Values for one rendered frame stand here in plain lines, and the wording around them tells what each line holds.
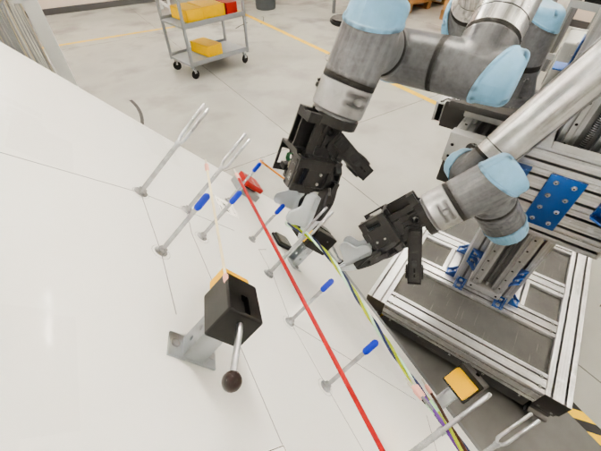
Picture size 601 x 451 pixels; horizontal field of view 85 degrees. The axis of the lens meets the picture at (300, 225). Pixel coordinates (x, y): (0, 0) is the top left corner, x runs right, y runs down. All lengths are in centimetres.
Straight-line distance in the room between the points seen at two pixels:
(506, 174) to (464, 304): 122
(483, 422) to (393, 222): 129
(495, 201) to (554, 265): 158
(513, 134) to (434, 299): 112
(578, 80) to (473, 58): 27
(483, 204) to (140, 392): 53
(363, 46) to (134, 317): 38
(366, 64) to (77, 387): 42
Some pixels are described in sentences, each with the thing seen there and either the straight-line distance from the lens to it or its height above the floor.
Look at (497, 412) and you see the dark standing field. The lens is 183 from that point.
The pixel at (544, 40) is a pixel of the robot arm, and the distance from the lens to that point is 108.
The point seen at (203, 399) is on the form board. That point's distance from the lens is 30.
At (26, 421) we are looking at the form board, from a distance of 24.
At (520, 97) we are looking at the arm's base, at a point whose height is 118.
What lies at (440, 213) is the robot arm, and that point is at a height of 119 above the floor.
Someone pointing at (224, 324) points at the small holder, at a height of 134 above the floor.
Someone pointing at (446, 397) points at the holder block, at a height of 95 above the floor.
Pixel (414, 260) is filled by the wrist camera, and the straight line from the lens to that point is 64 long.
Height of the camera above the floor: 157
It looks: 45 degrees down
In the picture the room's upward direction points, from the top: straight up
